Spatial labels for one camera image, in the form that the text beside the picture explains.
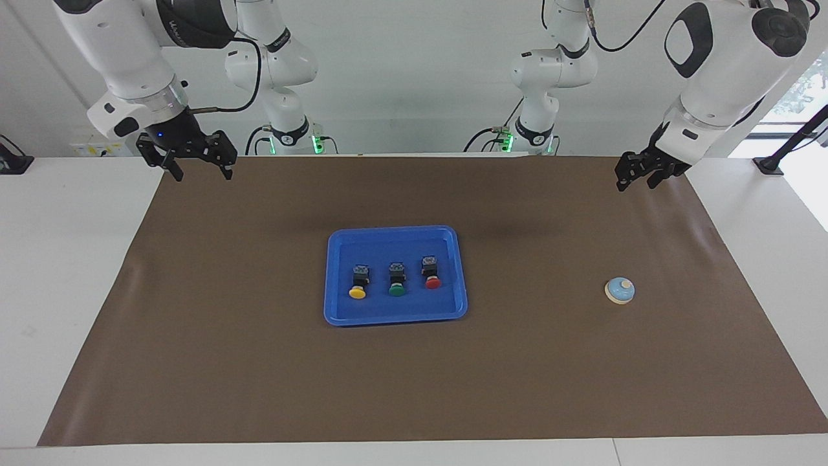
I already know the yellow push button switch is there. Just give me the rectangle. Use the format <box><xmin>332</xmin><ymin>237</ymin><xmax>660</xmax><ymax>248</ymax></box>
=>
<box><xmin>348</xmin><ymin>263</ymin><xmax>371</xmax><ymax>300</ymax></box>

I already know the brown table mat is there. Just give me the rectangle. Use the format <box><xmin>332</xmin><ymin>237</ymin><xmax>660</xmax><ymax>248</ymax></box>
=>
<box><xmin>38</xmin><ymin>155</ymin><xmax>828</xmax><ymax>447</ymax></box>

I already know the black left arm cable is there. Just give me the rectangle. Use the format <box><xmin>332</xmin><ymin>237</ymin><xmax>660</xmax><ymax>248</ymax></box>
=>
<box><xmin>582</xmin><ymin>0</ymin><xmax>667</xmax><ymax>51</ymax></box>

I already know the black base cable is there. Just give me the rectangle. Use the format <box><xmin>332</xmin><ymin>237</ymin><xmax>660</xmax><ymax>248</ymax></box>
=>
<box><xmin>463</xmin><ymin>97</ymin><xmax>526</xmax><ymax>153</ymax></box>
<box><xmin>245</xmin><ymin>125</ymin><xmax>274</xmax><ymax>156</ymax></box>

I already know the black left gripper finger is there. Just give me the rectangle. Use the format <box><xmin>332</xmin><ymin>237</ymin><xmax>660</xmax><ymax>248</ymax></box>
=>
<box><xmin>616</xmin><ymin>152</ymin><xmax>648</xmax><ymax>193</ymax></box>
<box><xmin>648</xmin><ymin>165</ymin><xmax>692</xmax><ymax>190</ymax></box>

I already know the light blue call bell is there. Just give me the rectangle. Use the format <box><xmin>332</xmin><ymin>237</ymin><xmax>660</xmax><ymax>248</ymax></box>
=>
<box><xmin>604</xmin><ymin>276</ymin><xmax>636</xmax><ymax>305</ymax></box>

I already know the black table clamp bracket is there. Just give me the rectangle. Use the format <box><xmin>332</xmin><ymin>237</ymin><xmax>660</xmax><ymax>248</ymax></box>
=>
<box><xmin>0</xmin><ymin>135</ymin><xmax>34</xmax><ymax>175</ymax></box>

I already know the black left base cable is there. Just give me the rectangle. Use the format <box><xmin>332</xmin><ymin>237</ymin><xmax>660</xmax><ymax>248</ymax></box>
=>
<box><xmin>463</xmin><ymin>97</ymin><xmax>526</xmax><ymax>153</ymax></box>

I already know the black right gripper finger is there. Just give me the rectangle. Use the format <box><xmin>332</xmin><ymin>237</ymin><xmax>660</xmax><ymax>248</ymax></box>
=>
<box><xmin>199</xmin><ymin>130</ymin><xmax>238</xmax><ymax>181</ymax></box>
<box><xmin>136</xmin><ymin>139</ymin><xmax>185</xmax><ymax>183</ymax></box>

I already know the black camera stand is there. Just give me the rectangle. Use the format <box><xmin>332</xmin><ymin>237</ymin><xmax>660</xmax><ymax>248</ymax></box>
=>
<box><xmin>752</xmin><ymin>104</ymin><xmax>828</xmax><ymax>176</ymax></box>

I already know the blue plastic tray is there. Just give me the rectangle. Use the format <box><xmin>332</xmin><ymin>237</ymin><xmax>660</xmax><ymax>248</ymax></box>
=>
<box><xmin>323</xmin><ymin>225</ymin><xmax>468</xmax><ymax>327</ymax></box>

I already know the white power strip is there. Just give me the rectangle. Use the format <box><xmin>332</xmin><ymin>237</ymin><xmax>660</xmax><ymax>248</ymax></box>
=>
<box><xmin>71</xmin><ymin>135</ymin><xmax>140</xmax><ymax>157</ymax></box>

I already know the green push button switch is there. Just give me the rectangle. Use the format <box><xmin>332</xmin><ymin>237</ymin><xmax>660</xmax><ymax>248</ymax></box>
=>
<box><xmin>387</xmin><ymin>261</ymin><xmax>408</xmax><ymax>298</ymax></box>

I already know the black right base cable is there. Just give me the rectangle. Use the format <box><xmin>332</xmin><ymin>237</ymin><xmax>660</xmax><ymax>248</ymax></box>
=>
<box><xmin>245</xmin><ymin>125</ymin><xmax>274</xmax><ymax>156</ymax></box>

